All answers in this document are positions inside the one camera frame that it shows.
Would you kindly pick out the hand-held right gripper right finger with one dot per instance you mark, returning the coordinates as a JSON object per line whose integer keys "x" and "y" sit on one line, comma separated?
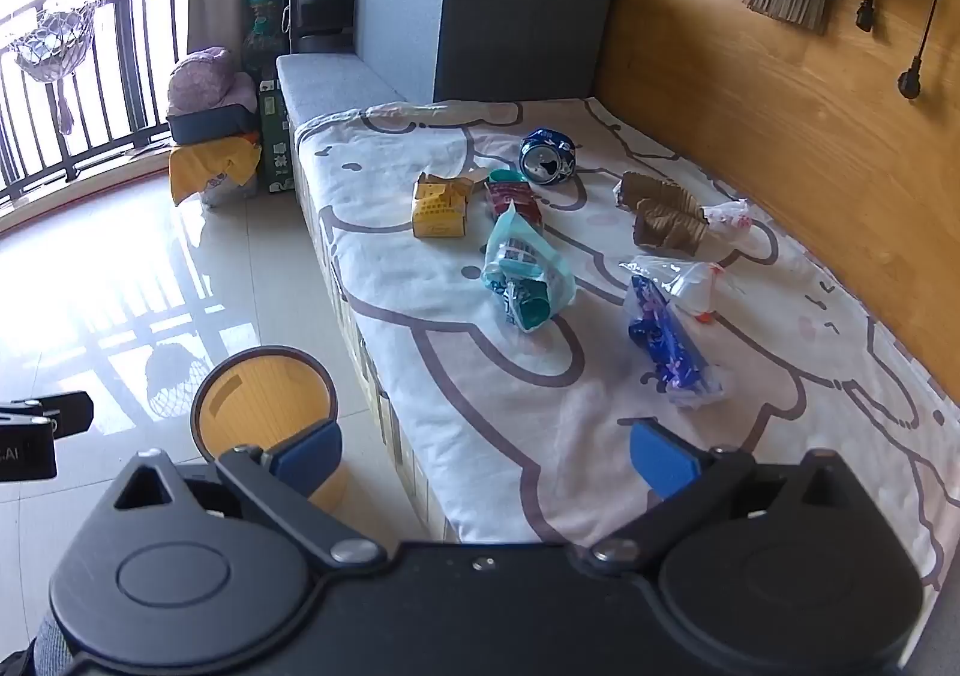
{"x": 660, "y": 460}

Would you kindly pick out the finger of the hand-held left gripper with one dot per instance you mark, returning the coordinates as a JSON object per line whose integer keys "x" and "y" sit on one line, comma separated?
{"x": 64, "y": 412}

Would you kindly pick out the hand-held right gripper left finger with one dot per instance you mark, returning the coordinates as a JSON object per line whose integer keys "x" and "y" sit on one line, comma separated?
{"x": 307, "y": 457}

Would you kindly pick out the round wooden trash bin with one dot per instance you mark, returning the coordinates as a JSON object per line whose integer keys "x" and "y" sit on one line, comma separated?
{"x": 251, "y": 406}

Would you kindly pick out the brown cardboard piece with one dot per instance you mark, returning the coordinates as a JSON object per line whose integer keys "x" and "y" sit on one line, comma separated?
{"x": 664, "y": 218}

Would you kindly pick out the yellow paper carton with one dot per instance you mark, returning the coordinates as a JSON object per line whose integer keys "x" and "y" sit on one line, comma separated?
{"x": 439, "y": 211}

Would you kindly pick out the crushed blue drink can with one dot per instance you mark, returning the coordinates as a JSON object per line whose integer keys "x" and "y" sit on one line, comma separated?
{"x": 546, "y": 157}

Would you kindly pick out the blue wrapper in clear plastic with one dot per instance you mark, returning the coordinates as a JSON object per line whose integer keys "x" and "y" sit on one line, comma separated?
{"x": 667, "y": 346}

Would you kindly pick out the crumpled clear white plastic bag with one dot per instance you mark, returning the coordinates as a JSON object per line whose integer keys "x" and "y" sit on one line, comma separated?
{"x": 686, "y": 282}

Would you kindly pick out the cartoon printed bed sheet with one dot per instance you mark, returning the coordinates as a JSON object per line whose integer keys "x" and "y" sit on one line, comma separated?
{"x": 487, "y": 383}

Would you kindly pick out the teal plastic bag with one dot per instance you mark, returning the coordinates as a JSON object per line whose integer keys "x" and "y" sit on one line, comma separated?
{"x": 525, "y": 271}

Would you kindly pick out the white plastic bag red print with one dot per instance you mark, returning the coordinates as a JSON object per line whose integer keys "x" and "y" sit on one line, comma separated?
{"x": 729, "y": 218}

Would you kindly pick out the yellow cloth bundle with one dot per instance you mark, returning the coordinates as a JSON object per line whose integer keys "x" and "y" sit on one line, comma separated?
{"x": 214, "y": 162}

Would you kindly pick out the red snack packet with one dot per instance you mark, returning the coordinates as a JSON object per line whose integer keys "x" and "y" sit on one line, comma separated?
{"x": 517, "y": 203}

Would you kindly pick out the green cardboard box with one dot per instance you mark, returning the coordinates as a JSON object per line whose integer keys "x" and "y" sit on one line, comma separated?
{"x": 276, "y": 143}

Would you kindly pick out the pink plush bundle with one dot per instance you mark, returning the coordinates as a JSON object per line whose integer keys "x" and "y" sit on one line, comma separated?
{"x": 210, "y": 79}

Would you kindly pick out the hanging woven basket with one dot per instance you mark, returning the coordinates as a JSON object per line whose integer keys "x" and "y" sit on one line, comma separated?
{"x": 56, "y": 45}

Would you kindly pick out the black balcony railing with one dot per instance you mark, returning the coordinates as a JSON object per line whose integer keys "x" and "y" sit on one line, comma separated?
{"x": 142, "y": 45}

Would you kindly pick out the grey mattress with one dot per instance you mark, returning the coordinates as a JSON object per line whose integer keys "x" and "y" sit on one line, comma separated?
{"x": 330, "y": 79}

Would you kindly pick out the grey fabric storage box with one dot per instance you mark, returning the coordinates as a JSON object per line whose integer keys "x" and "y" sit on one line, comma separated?
{"x": 480, "y": 23}

